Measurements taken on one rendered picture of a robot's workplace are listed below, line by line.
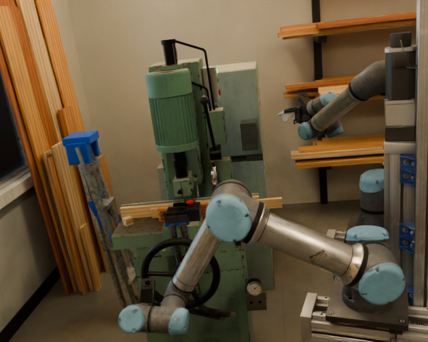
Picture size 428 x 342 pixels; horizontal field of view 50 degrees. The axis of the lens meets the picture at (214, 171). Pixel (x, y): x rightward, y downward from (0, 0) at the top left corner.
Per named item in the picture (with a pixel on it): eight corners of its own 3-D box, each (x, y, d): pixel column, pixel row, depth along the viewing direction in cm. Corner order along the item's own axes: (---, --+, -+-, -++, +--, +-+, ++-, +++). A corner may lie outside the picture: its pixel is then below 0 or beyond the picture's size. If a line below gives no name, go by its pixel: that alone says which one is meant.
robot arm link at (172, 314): (191, 296, 139) (155, 293, 140) (185, 318, 128) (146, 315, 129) (191, 317, 141) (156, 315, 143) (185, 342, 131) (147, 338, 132)
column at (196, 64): (170, 220, 218) (146, 66, 196) (176, 203, 239) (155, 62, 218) (217, 217, 216) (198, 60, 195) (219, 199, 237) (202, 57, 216)
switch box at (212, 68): (205, 104, 209) (201, 68, 204) (206, 100, 219) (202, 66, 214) (219, 102, 209) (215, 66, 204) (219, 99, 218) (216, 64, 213)
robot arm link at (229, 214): (402, 250, 127) (219, 174, 126) (418, 279, 113) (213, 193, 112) (380, 285, 131) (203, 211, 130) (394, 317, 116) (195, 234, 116)
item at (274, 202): (151, 218, 197) (150, 210, 196) (153, 216, 199) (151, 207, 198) (282, 207, 192) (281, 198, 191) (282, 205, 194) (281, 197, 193)
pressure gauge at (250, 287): (247, 300, 182) (245, 282, 179) (247, 294, 185) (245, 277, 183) (263, 299, 181) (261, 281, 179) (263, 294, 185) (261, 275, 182)
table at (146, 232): (106, 262, 176) (103, 248, 174) (125, 228, 205) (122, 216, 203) (265, 250, 171) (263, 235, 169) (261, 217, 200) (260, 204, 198)
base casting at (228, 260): (134, 277, 188) (131, 257, 186) (157, 220, 243) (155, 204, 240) (244, 269, 185) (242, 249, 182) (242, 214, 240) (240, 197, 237)
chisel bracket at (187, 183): (174, 201, 190) (172, 181, 187) (179, 189, 203) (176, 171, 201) (192, 199, 189) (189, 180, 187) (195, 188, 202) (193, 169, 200)
